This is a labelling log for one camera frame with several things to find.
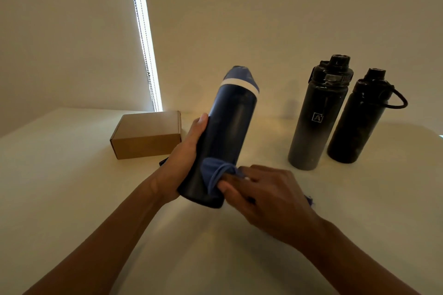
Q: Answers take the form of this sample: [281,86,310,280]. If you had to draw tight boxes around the blue cloth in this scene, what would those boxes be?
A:
[200,157,314,206]

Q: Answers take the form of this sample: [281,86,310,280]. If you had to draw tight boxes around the navy bottle with blue lid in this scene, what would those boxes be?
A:
[177,65,260,209]

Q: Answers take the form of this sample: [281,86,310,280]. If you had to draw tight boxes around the person's left forearm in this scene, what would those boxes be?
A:
[24,180,167,295]

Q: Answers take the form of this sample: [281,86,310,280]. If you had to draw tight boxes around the person's right forearm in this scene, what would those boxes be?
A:
[303,222,421,295]

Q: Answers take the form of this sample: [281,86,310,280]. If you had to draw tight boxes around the brown paper box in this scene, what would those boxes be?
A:
[110,110,182,160]

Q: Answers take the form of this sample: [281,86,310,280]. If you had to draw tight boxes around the beaded blind chain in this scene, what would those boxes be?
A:
[127,0,161,112]

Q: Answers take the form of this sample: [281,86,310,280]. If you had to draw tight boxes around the person's left hand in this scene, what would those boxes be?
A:
[152,113,210,204]

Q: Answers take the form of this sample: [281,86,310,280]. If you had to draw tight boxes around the person's right hand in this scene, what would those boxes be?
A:
[217,165,328,247]

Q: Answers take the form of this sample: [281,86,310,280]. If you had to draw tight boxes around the black bottle with loop handle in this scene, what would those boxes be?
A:
[327,68,409,165]

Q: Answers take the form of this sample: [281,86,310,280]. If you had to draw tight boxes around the black grey gradient bottle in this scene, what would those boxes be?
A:
[287,54,354,171]

